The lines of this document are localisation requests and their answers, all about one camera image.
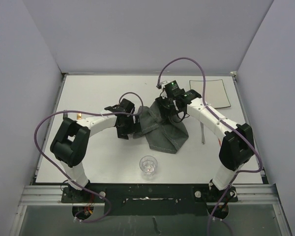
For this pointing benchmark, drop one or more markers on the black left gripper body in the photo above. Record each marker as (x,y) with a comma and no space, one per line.
(128,127)

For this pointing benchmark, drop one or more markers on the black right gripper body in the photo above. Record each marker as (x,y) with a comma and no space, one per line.
(166,107)

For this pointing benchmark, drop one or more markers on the grey cloth placemat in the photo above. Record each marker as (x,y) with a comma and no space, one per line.
(162,134)

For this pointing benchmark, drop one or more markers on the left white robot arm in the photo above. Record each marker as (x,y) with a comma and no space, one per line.
(70,143)

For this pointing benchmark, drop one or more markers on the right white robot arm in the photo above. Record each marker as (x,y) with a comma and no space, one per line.
(237,141)

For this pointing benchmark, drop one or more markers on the silver table knife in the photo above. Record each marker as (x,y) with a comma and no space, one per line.
(202,133)

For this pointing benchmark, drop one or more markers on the white rectangular plate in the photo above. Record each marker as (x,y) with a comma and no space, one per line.
(215,92)

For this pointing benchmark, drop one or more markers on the clear plastic cup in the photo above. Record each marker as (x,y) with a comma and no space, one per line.
(148,166)

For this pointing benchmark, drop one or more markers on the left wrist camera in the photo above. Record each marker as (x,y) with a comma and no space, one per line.
(125,106)

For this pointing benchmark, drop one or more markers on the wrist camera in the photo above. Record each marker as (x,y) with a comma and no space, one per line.
(125,106)
(169,89)

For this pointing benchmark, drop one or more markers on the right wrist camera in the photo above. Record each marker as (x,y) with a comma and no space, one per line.
(169,89)

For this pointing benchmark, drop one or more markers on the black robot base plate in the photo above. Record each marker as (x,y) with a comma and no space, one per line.
(149,200)

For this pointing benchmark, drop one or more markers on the aluminium frame rail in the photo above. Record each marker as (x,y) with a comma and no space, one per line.
(38,195)

